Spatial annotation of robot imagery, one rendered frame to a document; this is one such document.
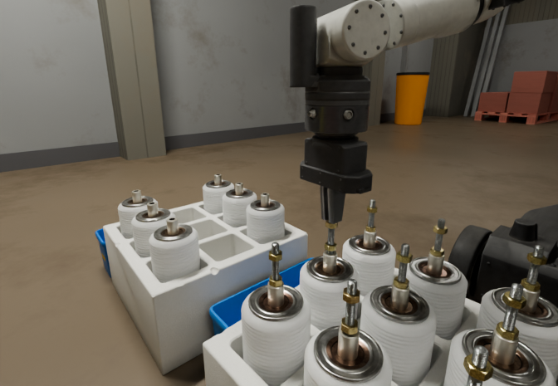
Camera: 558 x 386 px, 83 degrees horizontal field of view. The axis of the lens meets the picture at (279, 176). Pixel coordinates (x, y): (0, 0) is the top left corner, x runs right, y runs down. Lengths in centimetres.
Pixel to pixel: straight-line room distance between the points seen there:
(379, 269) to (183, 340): 40
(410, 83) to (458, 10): 439
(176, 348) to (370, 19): 65
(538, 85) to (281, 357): 562
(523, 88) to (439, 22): 539
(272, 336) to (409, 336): 17
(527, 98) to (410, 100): 173
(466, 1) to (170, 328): 72
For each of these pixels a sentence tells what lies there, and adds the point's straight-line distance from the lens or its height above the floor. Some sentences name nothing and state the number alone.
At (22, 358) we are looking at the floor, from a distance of 92.
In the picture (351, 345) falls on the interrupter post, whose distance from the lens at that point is 39.
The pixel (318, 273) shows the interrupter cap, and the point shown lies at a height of 25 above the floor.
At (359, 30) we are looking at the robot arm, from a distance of 40.
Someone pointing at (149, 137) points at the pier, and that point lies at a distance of 271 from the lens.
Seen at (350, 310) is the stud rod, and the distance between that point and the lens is 37.
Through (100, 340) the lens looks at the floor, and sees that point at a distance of 88.
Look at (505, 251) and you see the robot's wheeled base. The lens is 85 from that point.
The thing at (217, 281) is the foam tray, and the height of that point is 15.
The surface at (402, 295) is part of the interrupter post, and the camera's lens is 47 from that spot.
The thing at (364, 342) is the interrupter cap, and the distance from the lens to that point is 42.
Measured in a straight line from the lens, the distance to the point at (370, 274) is 60.
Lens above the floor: 54
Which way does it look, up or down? 16 degrees down
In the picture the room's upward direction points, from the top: straight up
